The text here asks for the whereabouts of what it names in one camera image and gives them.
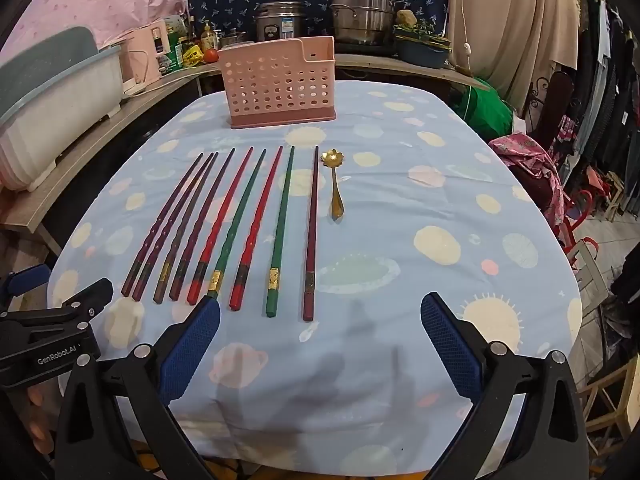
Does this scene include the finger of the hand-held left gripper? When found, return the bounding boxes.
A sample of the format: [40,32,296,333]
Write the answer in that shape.
[0,266,51,307]
[50,277,115,322]

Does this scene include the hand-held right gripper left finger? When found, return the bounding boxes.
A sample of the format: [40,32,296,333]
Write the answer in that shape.
[57,296,223,480]

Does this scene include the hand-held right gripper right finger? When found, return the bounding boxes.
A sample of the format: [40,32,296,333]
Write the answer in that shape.
[420,291,591,480]

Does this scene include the red chopstick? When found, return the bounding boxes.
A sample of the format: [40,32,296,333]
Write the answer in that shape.
[228,146,284,311]
[186,147,254,306]

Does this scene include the green chopstick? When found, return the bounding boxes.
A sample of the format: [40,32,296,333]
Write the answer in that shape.
[207,149,267,303]
[265,145,296,318]

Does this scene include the pink perforated utensil holder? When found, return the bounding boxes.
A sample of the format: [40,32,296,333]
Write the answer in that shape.
[219,36,337,130]

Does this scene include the person's left hand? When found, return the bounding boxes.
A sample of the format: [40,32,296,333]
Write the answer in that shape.
[25,389,57,456]

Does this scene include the wooden side counter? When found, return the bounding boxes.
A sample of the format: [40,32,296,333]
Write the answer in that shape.
[0,62,221,256]

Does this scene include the blue planet print tablecloth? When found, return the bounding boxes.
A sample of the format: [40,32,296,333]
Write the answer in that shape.
[47,80,583,461]

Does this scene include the gold flower spoon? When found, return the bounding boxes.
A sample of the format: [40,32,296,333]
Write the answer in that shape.
[320,148,346,220]

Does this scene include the pink floral cloth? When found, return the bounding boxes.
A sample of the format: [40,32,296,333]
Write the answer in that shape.
[487,132,576,246]

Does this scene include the green bag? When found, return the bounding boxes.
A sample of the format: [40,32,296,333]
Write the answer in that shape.
[457,77,516,141]

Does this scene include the pink electric kettle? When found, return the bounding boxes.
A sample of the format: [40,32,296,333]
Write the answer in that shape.
[120,21,170,88]

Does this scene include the green can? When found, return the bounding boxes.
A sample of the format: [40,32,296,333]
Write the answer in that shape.
[160,35,184,73]

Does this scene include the dark wooden chair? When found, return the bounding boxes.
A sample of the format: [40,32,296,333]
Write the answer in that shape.
[530,70,576,131]

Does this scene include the wooden kitchen counter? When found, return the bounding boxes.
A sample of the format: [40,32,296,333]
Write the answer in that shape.
[197,52,491,92]

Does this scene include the yellow oil bottle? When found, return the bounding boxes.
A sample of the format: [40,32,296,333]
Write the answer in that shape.
[200,20,220,51]

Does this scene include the stack of blue basins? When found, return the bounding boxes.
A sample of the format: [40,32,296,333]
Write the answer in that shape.
[394,35,451,68]

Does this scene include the pink dotted curtain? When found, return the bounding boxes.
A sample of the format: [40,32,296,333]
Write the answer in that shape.
[10,0,206,51]

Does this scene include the row of hanging clothes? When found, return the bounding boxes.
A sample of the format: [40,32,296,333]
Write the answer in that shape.
[565,0,640,211]

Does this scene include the green leafy vegetables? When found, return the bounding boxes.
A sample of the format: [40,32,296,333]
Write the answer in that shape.
[395,20,451,45]

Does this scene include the beige curtain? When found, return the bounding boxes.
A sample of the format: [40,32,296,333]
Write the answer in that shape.
[445,0,583,111]

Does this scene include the steel rice cooker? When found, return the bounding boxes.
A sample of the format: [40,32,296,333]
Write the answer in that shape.
[255,1,308,41]

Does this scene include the steel steamer pot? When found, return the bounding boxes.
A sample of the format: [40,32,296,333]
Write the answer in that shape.
[329,0,408,46]

